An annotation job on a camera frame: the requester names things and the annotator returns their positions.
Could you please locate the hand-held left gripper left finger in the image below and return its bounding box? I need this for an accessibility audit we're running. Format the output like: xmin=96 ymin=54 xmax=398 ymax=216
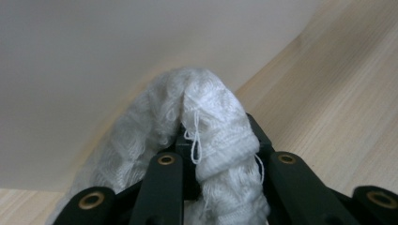
xmin=128 ymin=124 xmax=202 ymax=225

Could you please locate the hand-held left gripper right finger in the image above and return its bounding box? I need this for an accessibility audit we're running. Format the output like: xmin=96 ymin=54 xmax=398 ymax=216
xmin=245 ymin=112 xmax=360 ymax=225

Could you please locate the white knitted cloth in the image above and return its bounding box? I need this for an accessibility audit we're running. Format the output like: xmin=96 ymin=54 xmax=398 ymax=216
xmin=46 ymin=67 xmax=272 ymax=225

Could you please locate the white plastic storage bin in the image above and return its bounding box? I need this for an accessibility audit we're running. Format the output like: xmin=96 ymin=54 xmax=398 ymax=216
xmin=0 ymin=0 xmax=327 ymax=192

